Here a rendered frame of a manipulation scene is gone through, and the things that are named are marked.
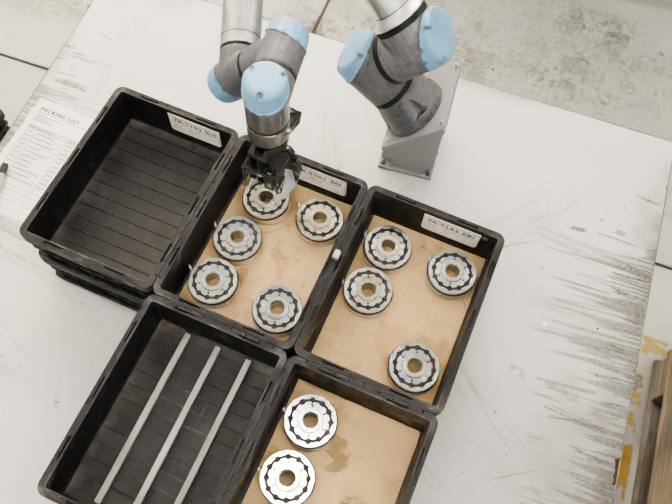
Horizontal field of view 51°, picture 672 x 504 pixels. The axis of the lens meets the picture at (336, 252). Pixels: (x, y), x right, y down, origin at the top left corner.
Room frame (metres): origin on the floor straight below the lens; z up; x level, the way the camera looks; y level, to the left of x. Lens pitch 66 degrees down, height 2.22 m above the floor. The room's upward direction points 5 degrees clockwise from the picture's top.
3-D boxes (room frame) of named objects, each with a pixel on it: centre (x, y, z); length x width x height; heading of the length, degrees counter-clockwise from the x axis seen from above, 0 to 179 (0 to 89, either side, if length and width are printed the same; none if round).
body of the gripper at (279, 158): (0.69, 0.14, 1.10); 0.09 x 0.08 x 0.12; 162
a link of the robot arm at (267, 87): (0.70, 0.14, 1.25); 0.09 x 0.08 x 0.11; 171
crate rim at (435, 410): (0.51, -0.14, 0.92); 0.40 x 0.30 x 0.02; 161
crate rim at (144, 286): (0.70, 0.43, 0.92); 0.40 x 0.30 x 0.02; 161
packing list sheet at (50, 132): (0.85, 0.73, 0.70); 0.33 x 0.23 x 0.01; 166
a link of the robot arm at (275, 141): (0.69, 0.13, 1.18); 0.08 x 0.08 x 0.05
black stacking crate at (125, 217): (0.70, 0.43, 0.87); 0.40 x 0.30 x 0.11; 161
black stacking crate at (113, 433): (0.22, 0.27, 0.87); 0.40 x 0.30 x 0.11; 161
